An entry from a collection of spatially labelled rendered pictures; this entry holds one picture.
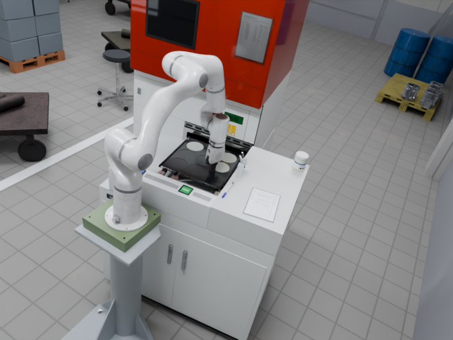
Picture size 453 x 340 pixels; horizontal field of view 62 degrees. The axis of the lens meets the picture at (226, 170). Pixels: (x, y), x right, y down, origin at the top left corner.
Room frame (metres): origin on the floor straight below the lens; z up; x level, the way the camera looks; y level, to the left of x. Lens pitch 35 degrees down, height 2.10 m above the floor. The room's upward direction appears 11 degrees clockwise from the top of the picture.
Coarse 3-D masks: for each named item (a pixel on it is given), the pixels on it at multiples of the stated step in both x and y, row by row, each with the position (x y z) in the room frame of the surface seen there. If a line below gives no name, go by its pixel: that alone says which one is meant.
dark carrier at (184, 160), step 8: (184, 144) 1.87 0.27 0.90; (208, 144) 1.93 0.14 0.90; (176, 152) 1.77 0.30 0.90; (184, 152) 1.79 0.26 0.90; (192, 152) 1.81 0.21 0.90; (200, 152) 1.82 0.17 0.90; (224, 152) 1.87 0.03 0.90; (232, 152) 1.89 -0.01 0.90; (168, 160) 1.69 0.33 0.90; (176, 160) 1.70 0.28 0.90; (184, 160) 1.72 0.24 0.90; (192, 160) 1.73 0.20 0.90; (200, 160) 1.75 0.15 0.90; (176, 168) 1.63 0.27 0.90; (184, 168) 1.64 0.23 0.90; (192, 168) 1.66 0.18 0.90; (200, 168) 1.67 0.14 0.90; (208, 168) 1.69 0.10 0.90; (232, 168) 1.73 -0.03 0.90; (192, 176) 1.58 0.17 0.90; (200, 176) 1.60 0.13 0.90; (208, 176) 1.61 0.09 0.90; (216, 176) 1.63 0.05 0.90; (224, 176) 1.64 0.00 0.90; (216, 184) 1.56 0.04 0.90
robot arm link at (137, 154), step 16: (176, 64) 1.43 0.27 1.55; (192, 64) 1.41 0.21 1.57; (192, 80) 1.35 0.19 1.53; (160, 96) 1.33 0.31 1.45; (176, 96) 1.35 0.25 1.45; (144, 112) 1.29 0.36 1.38; (160, 112) 1.30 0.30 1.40; (144, 128) 1.24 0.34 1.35; (160, 128) 1.29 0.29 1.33; (128, 144) 1.19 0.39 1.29; (144, 144) 1.19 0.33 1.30; (128, 160) 1.15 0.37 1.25; (144, 160) 1.16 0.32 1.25
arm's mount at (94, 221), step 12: (108, 204) 1.28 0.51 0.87; (84, 216) 1.17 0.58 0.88; (96, 216) 1.19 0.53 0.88; (156, 216) 1.27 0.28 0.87; (96, 228) 1.13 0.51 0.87; (108, 228) 1.13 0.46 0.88; (144, 228) 1.18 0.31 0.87; (108, 240) 1.10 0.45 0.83; (120, 240) 1.08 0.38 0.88; (132, 240) 1.11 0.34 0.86
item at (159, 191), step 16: (112, 176) 1.44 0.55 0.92; (144, 176) 1.43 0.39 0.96; (160, 176) 1.46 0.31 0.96; (144, 192) 1.39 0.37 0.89; (160, 192) 1.37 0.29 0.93; (176, 192) 1.36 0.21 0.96; (192, 192) 1.38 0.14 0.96; (160, 208) 1.37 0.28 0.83; (176, 208) 1.34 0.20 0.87; (192, 208) 1.32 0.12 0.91; (208, 208) 1.30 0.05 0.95
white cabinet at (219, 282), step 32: (160, 224) 1.36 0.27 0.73; (192, 224) 1.32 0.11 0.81; (288, 224) 1.53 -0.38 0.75; (160, 256) 1.36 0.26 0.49; (192, 256) 1.31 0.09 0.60; (224, 256) 1.27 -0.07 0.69; (256, 256) 1.23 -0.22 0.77; (160, 288) 1.35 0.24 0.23; (192, 288) 1.30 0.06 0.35; (224, 288) 1.26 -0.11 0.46; (256, 288) 1.22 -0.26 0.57; (224, 320) 1.25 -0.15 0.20
